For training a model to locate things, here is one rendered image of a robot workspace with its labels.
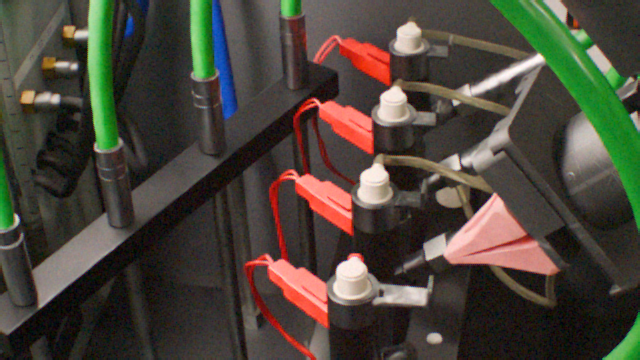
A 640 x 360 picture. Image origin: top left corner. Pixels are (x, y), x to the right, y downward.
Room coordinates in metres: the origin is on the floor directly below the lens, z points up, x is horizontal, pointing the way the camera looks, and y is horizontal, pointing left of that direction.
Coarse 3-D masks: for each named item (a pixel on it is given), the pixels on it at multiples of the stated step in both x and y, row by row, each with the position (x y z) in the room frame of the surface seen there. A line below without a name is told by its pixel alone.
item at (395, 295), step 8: (384, 288) 0.50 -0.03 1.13; (392, 288) 0.50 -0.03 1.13; (400, 288) 0.50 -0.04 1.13; (408, 288) 0.50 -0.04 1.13; (416, 288) 0.50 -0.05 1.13; (376, 296) 0.50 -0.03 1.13; (384, 296) 0.50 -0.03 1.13; (392, 296) 0.50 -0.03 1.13; (400, 296) 0.50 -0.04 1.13; (408, 296) 0.50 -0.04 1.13; (416, 296) 0.50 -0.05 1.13; (424, 296) 0.50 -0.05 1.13; (376, 304) 0.49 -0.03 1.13; (392, 304) 0.49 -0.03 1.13; (400, 304) 0.49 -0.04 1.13; (408, 304) 0.49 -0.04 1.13; (416, 304) 0.49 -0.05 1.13; (424, 304) 0.49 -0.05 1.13
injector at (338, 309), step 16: (336, 304) 0.49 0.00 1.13; (352, 304) 0.49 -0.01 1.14; (368, 304) 0.49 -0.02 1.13; (336, 320) 0.49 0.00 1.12; (352, 320) 0.49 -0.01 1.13; (368, 320) 0.49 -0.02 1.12; (336, 336) 0.50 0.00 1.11; (352, 336) 0.49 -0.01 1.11; (368, 336) 0.49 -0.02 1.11; (336, 352) 0.50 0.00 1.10; (352, 352) 0.49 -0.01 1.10; (368, 352) 0.49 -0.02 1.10; (384, 352) 0.50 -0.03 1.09; (400, 352) 0.50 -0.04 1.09; (416, 352) 0.50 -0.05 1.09
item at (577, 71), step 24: (504, 0) 0.37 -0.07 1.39; (528, 0) 0.37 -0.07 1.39; (528, 24) 0.36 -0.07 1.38; (552, 24) 0.36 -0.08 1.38; (552, 48) 0.36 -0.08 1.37; (576, 48) 0.36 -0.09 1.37; (576, 72) 0.35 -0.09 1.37; (600, 72) 0.36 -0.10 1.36; (576, 96) 0.35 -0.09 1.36; (600, 96) 0.35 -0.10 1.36; (600, 120) 0.35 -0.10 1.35; (624, 120) 0.35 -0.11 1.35; (624, 144) 0.34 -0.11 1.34; (0, 168) 0.54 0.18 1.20; (624, 168) 0.34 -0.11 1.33; (0, 192) 0.54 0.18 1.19; (0, 216) 0.54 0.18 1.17; (0, 240) 0.54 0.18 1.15
